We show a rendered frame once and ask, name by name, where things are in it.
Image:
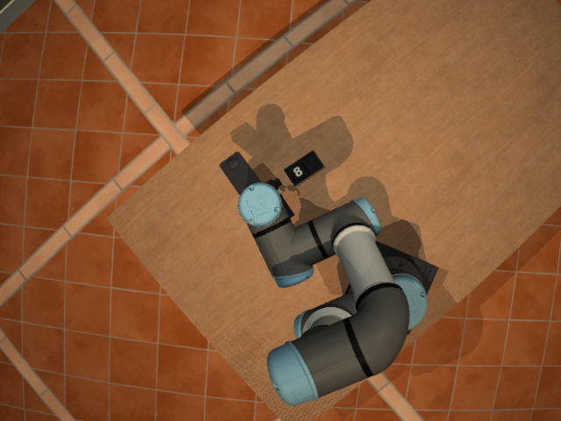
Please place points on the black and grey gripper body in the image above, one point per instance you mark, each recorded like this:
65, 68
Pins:
290, 213

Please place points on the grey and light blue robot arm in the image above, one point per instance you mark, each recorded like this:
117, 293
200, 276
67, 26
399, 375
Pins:
345, 340

